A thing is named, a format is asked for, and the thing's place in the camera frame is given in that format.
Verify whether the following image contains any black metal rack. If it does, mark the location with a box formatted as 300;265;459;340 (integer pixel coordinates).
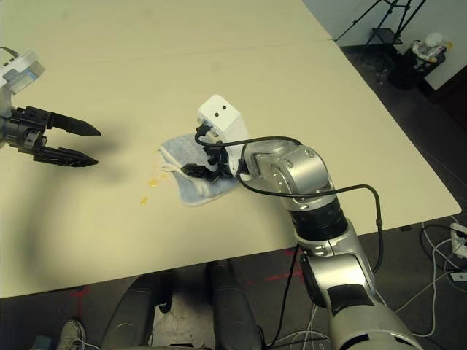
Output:
371;26;404;47

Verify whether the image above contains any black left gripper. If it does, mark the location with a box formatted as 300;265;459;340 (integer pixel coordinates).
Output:
0;105;102;168

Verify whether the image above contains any white paper cup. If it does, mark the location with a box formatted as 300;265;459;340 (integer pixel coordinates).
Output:
424;31;445;49

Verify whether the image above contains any large yellow liquid spill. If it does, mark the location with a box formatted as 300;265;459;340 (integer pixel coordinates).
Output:
147;172;171;187

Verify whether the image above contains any white floor cable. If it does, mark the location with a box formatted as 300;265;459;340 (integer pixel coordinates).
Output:
395;233;467;339

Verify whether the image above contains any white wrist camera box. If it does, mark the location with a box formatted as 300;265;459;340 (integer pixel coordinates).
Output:
0;46;47;97
198;93;251;173

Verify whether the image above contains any light blue terry rag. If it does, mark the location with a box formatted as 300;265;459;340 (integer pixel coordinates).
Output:
158;133;239;209

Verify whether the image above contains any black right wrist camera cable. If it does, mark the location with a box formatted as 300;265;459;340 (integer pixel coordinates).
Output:
195;123;385;275

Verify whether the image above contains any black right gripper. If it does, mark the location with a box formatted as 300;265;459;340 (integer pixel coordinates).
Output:
180;143;235;184

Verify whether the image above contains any black trash bin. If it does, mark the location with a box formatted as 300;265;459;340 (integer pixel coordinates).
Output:
385;46;439;91

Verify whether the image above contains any grey white sneaker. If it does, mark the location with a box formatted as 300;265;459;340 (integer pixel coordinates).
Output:
55;318;87;350

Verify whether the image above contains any thin black hanging cable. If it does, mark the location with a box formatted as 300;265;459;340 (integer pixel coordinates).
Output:
265;246;303;348

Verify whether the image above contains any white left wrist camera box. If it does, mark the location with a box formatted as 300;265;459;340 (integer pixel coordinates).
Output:
0;46;47;97

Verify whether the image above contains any black camera tripod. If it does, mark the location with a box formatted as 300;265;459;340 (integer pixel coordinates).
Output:
334;0;428;47

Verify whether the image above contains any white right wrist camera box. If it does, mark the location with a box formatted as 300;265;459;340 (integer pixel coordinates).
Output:
198;93;251;173

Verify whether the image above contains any white power strip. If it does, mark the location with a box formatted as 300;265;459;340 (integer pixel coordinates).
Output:
449;222;467;258

